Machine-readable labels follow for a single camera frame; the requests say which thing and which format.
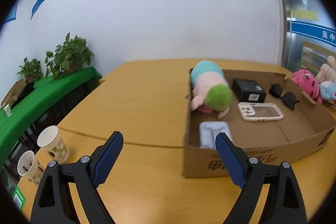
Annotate black sunglasses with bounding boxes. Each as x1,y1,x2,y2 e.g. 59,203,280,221
269,83,299,111

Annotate black product box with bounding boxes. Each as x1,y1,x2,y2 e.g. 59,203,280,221
231,79,266,103

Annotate pink pig plush toy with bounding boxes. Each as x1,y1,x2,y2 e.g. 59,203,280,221
190,60,232,119

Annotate green qr code sticker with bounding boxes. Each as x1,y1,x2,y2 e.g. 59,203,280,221
12,186,26,211

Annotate paper cup near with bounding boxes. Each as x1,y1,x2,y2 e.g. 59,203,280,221
17,150,45,187

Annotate paper cup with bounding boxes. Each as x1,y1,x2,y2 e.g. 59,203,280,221
37,125,70,164
17,150,45,187

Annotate paper cup far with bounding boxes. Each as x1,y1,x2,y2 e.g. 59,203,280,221
37,125,70,164

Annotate brown cardboard box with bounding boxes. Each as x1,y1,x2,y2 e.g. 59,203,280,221
182,70,335,178

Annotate white phone case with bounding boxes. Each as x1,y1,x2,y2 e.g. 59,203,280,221
238,102,284,122

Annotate green covered side table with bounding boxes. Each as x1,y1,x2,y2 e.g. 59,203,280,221
1,67,101,165

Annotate small open cardboard box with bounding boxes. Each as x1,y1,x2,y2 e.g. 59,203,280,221
1,79,35,108

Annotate blue white plush toy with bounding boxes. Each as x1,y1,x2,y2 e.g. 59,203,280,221
319,81,336,105

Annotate pink strawberry plush toy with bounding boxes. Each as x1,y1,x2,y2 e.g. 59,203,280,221
291,69,323,104

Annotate small potted plant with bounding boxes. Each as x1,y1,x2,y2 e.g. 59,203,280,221
17,57,43,83

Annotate beige teddy bear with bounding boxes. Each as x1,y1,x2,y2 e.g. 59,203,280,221
315,56,336,84

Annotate large potted plant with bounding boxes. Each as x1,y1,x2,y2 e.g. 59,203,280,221
45,32,94,80

